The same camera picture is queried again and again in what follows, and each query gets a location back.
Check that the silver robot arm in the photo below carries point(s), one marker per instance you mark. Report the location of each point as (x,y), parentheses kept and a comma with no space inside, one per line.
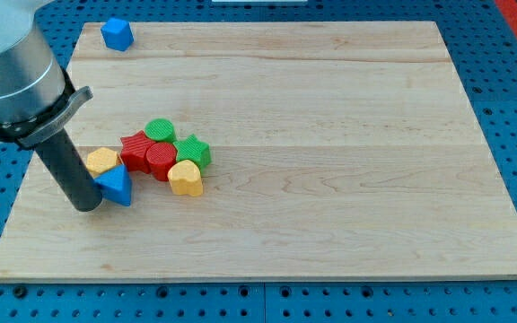
(37,97)

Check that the red circle block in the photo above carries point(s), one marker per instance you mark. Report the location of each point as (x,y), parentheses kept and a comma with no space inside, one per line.
(160,158)

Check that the green circle block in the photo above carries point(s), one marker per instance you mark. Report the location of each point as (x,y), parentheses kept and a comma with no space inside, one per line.
(160,130)

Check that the blue cube block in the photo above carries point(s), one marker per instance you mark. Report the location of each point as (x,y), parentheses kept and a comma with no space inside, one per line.
(117,34)

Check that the green star block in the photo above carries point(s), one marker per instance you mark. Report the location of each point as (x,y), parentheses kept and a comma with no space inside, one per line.
(194,150)

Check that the yellow heart block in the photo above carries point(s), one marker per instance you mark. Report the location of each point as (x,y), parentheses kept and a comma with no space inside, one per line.
(185,179)

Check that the wooden board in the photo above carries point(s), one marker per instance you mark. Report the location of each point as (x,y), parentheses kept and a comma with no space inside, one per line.
(341,152)

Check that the red star block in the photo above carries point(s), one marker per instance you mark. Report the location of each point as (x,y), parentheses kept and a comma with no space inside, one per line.
(133,152)

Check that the blue triangle block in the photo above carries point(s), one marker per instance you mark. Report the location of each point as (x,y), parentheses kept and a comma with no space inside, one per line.
(116,185)

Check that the yellow hexagon block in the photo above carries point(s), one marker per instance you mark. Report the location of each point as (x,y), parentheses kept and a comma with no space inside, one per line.
(102,160)

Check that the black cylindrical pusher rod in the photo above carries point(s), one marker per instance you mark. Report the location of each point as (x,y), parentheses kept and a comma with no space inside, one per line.
(64,163)

